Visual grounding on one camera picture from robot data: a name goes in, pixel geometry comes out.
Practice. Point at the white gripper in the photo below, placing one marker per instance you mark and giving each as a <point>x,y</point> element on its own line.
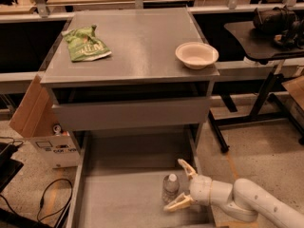
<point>200,186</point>

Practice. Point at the clear plastic water bottle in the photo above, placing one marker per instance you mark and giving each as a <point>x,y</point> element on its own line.
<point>170,188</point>

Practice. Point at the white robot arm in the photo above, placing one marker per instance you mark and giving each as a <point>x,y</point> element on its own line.
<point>243,200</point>

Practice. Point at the grey open middle drawer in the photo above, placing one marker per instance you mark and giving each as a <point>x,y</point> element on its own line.
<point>119,182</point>

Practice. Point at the grey top drawer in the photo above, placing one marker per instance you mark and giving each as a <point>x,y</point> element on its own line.
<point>116,115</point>

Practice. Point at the grey drawer cabinet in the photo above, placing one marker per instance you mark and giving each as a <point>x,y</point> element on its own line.
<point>142,65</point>

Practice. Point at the white paper bowl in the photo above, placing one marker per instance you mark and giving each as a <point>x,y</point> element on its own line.
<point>196,55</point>

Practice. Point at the cardboard box with white print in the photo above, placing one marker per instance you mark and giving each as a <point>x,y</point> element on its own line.
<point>34,121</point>

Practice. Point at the small can in box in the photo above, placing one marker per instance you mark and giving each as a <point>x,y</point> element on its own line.
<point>57,129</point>

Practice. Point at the black side table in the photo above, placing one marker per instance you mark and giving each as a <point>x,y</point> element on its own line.
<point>260,48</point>

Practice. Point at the green chip bag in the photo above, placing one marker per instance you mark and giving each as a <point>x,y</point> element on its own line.
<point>84,46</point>

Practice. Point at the black object at left edge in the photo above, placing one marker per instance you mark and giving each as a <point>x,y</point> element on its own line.
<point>8,167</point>

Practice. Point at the black device on table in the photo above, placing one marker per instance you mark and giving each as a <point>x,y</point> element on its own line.
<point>283,24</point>

